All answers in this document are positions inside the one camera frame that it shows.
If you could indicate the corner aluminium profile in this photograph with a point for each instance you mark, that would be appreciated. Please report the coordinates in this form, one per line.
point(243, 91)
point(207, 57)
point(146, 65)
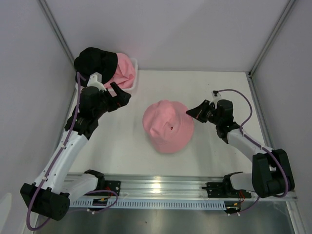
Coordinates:
point(287, 10)
point(43, 4)

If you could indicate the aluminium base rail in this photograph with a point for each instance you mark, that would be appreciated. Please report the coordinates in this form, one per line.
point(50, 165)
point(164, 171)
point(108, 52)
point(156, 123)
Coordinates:
point(157, 176)

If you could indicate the left corner aluminium profile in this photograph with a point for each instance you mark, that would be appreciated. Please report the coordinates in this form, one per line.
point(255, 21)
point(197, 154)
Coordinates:
point(43, 4)

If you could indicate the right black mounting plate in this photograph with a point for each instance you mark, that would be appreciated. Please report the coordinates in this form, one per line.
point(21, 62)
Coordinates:
point(224, 190)

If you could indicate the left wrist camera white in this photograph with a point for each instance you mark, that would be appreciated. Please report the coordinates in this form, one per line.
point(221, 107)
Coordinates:
point(95, 80)

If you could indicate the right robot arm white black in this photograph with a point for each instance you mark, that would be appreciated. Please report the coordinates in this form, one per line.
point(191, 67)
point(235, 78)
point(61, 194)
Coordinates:
point(271, 173)

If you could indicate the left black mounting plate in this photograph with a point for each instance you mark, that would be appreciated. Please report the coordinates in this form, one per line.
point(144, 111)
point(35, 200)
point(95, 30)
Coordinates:
point(111, 185)

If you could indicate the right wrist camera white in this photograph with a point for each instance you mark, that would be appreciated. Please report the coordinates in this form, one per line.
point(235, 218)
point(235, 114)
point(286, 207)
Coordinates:
point(216, 96)

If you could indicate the black bucket hat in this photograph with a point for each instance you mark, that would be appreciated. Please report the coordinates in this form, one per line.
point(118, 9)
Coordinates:
point(94, 60)

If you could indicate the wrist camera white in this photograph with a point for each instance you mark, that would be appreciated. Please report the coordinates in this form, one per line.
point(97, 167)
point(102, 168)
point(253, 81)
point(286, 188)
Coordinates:
point(95, 80)
point(216, 96)

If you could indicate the white slotted cable duct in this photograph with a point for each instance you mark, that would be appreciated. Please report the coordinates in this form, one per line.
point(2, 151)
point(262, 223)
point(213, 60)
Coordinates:
point(97, 203)

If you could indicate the black mounting plate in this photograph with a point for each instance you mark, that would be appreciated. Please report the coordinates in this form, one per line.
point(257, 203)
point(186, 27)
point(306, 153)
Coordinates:
point(111, 185)
point(224, 190)

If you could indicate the right corner aluminium profile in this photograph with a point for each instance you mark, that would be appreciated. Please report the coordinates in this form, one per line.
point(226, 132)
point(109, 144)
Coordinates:
point(287, 10)

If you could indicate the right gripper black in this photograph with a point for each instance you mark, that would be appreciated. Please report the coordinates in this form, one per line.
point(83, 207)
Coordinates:
point(198, 112)

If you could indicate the white plastic basket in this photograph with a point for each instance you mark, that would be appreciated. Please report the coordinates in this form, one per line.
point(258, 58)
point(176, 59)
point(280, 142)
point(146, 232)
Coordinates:
point(105, 70)

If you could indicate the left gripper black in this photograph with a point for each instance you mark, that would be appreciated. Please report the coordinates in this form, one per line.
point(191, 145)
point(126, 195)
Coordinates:
point(120, 100)

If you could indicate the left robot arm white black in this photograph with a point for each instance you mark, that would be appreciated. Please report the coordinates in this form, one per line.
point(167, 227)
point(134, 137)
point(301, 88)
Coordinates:
point(47, 196)

